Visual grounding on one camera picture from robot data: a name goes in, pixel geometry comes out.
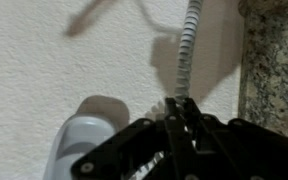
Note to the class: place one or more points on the granite topped kitchen counter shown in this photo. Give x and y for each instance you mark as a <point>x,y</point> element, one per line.
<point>272,66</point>

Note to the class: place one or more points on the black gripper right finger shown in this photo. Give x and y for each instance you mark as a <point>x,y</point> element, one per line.
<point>250,150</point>

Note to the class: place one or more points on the white wall telephone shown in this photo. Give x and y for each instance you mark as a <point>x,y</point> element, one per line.
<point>80,143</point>

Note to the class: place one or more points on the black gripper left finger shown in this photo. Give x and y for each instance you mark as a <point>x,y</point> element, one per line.
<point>134,153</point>

